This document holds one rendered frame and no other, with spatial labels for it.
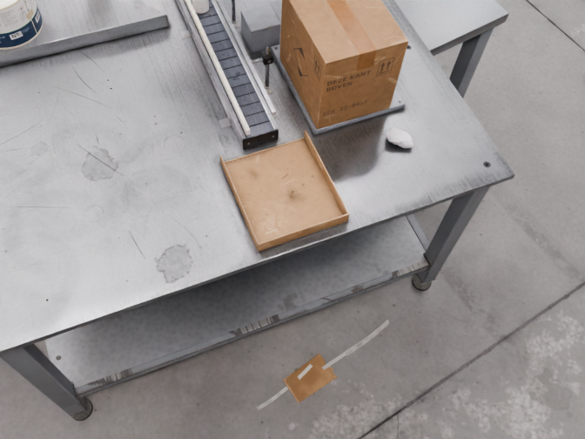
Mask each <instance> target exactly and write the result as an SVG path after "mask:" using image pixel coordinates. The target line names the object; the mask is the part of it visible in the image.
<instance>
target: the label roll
mask: <svg viewBox="0 0 585 439"><path fill-rule="evenodd" d="M42 27H43V19H42V16H41V13H40V11H39V8H38V7H37V3H36V0H0V50H8V49H14V48H17V47H20V46H23V45H25V44H27V43H29V42H30V41H32V40H33V39H34V38H35V37H36V36H37V35H38V34H39V33H40V31H41V29H42Z"/></svg>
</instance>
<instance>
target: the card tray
mask: <svg viewBox="0 0 585 439"><path fill-rule="evenodd" d="M220 164H221V165H222V168H223V170H224V172H225V176H226V178H227V180H228V182H229V185H230V187H231V189H232V192H233V195H234V197H235V199H236V201H237V203H238V205H239V209H240V211H241V213H242V215H243V218H244V220H245V223H246V225H247V227H248V230H249V232H250V235H251V236H252V240H253V242H254V244H255V246H256V248H257V251H258V252H259V251H262V250H265V249H267V248H270V247H275V246H277V245H280V244H283V243H286V242H288V241H291V240H296V239H298V238H300V237H303V236H306V235H308V234H311V233H316V232H318V231H321V230H324V229H327V228H329V227H332V226H337V225H339V224H342V223H345V222H348V218H349V214H350V213H349V212H348V211H347V209H346V206H345V204H344V202H343V200H342V198H341V197H340V194H339V192H338V190H337V189H336V187H335V185H334V183H333V181H332V179H331V177H330V175H329V173H328V171H327V169H326V167H325V166H324V164H323V162H322V160H321V158H320V156H319V154H318V152H317V150H316V148H315V146H314V144H313V142H312V141H311V139H310V137H309V135H308V133H307V131H306V130H305V135H304V138H301V139H297V140H294V141H292V142H288V143H285V144H283V145H277V146H274V147H271V148H268V149H265V150H262V151H259V152H254V153H251V154H248V155H245V156H242V157H239V158H235V159H231V160H227V161H225V162H224V160H223V158H222V156H221V155H220Z"/></svg>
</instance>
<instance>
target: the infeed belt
mask: <svg viewBox="0 0 585 439"><path fill-rule="evenodd" d="M208 1H209V11H208V12H207V13H205V14H203V15H199V14H197V13H196V14H197V16H198V19H199V22H200V23H201V25H202V27H203V29H204V31H205V34H206V36H207V38H208V40H209V42H210V44H211V47H212V49H213V51H214V53H215V55H216V57H217V60H218V61H219V64H220V66H221V68H222V71H223V72H224V74H225V77H226V79H227V81H228V84H229V85H230V87H231V89H232V92H233V95H234V97H235V98H236V100H237V102H238V104H239V108H240V110H241V111H242V113H243V115H244V117H245V121H246V123H247V124H248V126H249V128H250V134H249V135H246V134H245V131H244V129H243V127H242V124H241V123H240V121H239V118H238V115H237V113H236V112H235V110H234V108H233V106H232V108H233V110H234V112H235V114H236V117H237V119H238V121H239V123H240V126H241V128H242V130H243V132H244V134H245V137H246V138H247V139H249V138H254V137H257V136H260V135H263V134H267V133H269V132H274V129H273V127H272V124H271V122H270V120H269V118H268V117H267V114H266V112H265V109H264V107H263V105H262V104H261V102H260V100H259V97H258V95H257V93H256V91H255V90H254V88H253V86H252V83H251V81H250V79H249V77H248V75H247V74H246V71H245V68H244V66H243V65H242V63H241V61H240V59H239V56H238V54H237V52H236V51H235V49H234V47H233V45H232V41H231V39H230V38H229V36H228V34H227V32H226V30H225V27H224V25H223V24H222V22H221V20H220V18H219V15H218V13H217V11H216V10H215V8H214V6H213V3H212V0H208ZM184 2H185V0H184ZM185 6H186V8H187V9H188V7H187V5H186V3H185ZM188 11H189V9H188ZM189 13H190V11H189ZM190 16H191V18H192V15H191V13H190ZM192 21H193V22H194V20H193V18H192ZM194 25H195V27H196V29H197V31H198V28H197V26H196V24H195V23H194ZM198 34H199V31H198ZM199 36H200V34H199ZM200 38H201V40H202V42H203V44H204V41H203V39H202V37H201V36H200ZM204 47H205V44H204ZM205 49H206V47H205ZM206 51H207V53H208V56H209V58H210V59H211V57H210V55H209V52H208V50H207V49H206ZM211 61H212V59H211ZM212 65H213V67H214V69H215V71H216V72H217V70H216V68H215V66H214V64H213V61H212ZM217 74H218V72H217ZM218 77H219V74H218ZM219 80H220V82H221V84H222V86H223V83H222V81H221V79H220V77H219ZM223 88H224V90H225V87H224V86H223ZM225 93H226V96H227V97H228V94H227V92H226V90H225ZM228 99H229V97H228ZM229 101H230V103H231V105H232V102H231V100H230V99H229Z"/></svg>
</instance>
